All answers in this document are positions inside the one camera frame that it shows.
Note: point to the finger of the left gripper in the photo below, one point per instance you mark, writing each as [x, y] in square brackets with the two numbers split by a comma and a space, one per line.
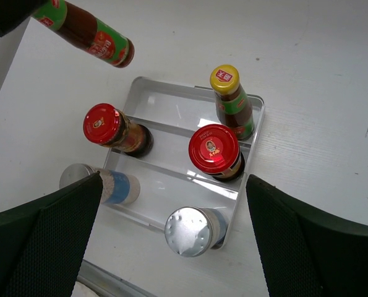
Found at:
[15, 12]

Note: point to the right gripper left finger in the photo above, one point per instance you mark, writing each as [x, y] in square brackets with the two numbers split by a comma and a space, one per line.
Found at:
[43, 242]

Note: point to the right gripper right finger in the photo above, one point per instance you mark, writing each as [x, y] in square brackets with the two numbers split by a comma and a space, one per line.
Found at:
[306, 251]

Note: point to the yellow-cap sauce bottle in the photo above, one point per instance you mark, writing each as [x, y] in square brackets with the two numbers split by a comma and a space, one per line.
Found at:
[233, 107]
[86, 32]

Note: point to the silver-cap spice shaker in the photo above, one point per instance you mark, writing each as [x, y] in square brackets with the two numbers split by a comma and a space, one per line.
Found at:
[118, 188]
[192, 231]

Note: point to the red-lid chili jar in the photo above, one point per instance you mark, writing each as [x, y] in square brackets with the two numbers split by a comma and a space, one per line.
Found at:
[109, 127]
[214, 150]

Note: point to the white tiered organizer tray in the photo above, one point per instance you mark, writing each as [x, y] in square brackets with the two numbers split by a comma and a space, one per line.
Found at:
[168, 179]

